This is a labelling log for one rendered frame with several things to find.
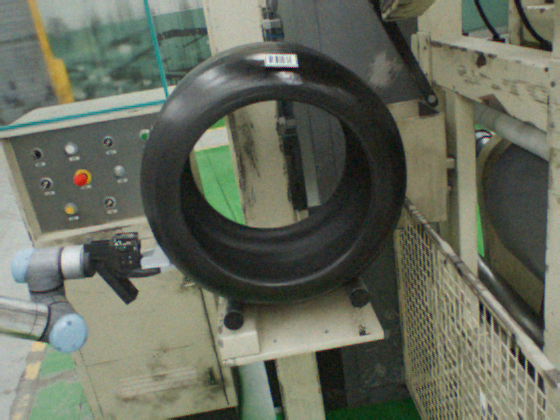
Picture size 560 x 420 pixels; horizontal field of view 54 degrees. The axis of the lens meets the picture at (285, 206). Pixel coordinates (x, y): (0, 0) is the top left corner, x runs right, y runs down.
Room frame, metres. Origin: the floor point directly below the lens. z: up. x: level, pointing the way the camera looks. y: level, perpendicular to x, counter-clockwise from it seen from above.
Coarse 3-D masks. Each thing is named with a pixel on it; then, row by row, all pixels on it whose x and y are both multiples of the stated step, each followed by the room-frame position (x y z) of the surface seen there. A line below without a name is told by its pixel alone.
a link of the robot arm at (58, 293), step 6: (54, 288) 1.09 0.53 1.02; (60, 288) 1.10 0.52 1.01; (30, 294) 1.08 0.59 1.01; (36, 294) 1.07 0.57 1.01; (42, 294) 1.07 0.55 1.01; (48, 294) 1.08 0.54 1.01; (54, 294) 1.08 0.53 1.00; (60, 294) 1.09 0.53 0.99; (36, 300) 1.07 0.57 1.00; (42, 300) 1.07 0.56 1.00; (48, 300) 1.06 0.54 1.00; (54, 300) 1.06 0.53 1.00; (60, 300) 1.06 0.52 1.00; (66, 300) 1.07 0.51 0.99
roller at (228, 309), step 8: (224, 304) 1.08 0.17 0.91; (232, 304) 1.05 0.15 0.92; (240, 304) 1.06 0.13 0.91; (224, 312) 1.04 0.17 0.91; (232, 312) 1.02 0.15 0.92; (240, 312) 1.03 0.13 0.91; (224, 320) 1.02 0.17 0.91; (232, 320) 1.02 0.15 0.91; (240, 320) 1.02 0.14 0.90; (232, 328) 1.02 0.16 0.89
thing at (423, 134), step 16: (400, 112) 1.53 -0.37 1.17; (416, 112) 1.53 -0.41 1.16; (432, 112) 1.41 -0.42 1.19; (400, 128) 1.34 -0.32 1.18; (416, 128) 1.34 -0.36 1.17; (432, 128) 1.34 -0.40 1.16; (416, 144) 1.34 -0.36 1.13; (432, 144) 1.34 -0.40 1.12; (416, 160) 1.34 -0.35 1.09; (432, 160) 1.34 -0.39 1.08; (416, 176) 1.34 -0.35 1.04; (432, 176) 1.34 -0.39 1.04; (416, 192) 1.34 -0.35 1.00; (432, 192) 1.34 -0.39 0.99; (432, 208) 1.34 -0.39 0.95; (448, 208) 1.34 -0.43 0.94; (400, 224) 1.34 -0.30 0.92
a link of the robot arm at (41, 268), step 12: (24, 252) 1.11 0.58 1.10; (36, 252) 1.10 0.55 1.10; (48, 252) 1.10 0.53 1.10; (60, 252) 1.10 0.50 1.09; (12, 264) 1.08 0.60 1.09; (24, 264) 1.08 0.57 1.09; (36, 264) 1.08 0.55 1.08; (48, 264) 1.08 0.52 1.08; (60, 264) 1.08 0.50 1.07; (12, 276) 1.08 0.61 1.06; (24, 276) 1.07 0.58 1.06; (36, 276) 1.08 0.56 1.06; (48, 276) 1.08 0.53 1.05; (60, 276) 1.08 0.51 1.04; (36, 288) 1.07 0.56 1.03; (48, 288) 1.08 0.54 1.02
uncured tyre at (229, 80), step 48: (240, 48) 1.17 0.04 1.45; (288, 48) 1.10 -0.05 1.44; (192, 96) 1.03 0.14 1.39; (240, 96) 1.02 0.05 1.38; (288, 96) 1.02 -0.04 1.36; (336, 96) 1.03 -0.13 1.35; (144, 144) 1.07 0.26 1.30; (192, 144) 1.01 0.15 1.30; (384, 144) 1.03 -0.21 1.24; (144, 192) 1.04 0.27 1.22; (192, 192) 1.28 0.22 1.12; (336, 192) 1.30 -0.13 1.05; (384, 192) 1.03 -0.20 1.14; (192, 240) 1.01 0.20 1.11; (240, 240) 1.28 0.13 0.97; (288, 240) 1.28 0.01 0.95; (336, 240) 1.25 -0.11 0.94; (384, 240) 1.04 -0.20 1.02; (240, 288) 1.02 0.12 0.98; (288, 288) 1.02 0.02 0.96; (336, 288) 1.05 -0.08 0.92
